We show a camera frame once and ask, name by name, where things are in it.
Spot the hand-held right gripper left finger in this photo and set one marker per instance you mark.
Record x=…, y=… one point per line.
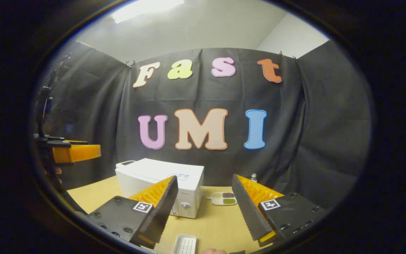
x=160, y=211

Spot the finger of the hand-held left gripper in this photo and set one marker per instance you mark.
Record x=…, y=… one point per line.
x=53, y=142

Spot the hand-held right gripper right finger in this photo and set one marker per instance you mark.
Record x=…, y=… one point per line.
x=247, y=211

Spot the white microwave oven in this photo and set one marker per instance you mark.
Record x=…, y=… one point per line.
x=153, y=173

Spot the white rectangular tray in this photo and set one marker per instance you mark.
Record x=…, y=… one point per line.
x=185, y=245

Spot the white divided condiment dish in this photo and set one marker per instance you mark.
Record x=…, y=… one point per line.
x=224, y=198

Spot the small pink label bottle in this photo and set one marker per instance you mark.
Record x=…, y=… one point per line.
x=254, y=178

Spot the black flat piece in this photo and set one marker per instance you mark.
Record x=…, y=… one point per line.
x=236, y=252

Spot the white toaster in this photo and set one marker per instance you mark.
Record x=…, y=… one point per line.
x=125, y=163

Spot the black backdrop cloth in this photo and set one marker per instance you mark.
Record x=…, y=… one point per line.
x=312, y=123

